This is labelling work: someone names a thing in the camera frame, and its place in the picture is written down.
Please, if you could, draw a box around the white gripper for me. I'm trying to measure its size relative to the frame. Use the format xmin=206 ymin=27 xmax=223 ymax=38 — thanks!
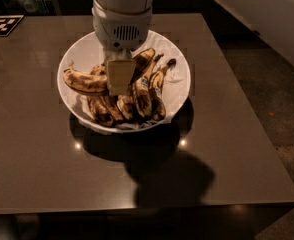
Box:
xmin=93 ymin=0 xmax=152 ymax=95

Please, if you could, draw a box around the long spotted top banana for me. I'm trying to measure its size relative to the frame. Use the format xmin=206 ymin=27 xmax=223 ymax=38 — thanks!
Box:
xmin=63 ymin=48 xmax=155 ymax=96

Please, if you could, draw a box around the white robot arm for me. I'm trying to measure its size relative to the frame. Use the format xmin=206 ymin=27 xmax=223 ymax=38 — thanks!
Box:
xmin=92 ymin=0 xmax=153 ymax=95

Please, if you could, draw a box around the spotted banana back left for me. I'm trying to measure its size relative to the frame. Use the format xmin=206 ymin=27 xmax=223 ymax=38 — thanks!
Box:
xmin=90 ymin=64 xmax=106 ymax=75

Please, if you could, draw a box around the spotted banana centre right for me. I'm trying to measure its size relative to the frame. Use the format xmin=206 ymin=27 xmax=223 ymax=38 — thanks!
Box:
xmin=132 ymin=54 xmax=163 ymax=118

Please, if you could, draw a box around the spotted banana lower left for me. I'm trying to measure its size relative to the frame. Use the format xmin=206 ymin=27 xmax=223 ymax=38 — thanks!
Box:
xmin=87 ymin=96 xmax=114 ymax=127

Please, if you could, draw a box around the white bowl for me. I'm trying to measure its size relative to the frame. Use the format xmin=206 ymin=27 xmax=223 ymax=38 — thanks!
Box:
xmin=56 ymin=29 xmax=192 ymax=135

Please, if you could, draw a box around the spotted banana far right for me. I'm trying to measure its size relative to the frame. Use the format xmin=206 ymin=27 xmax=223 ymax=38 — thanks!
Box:
xmin=149 ymin=59 xmax=176 ymax=121

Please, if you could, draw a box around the black white marker tag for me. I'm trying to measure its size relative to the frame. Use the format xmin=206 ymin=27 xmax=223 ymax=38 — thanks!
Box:
xmin=0 ymin=15 xmax=24 ymax=37

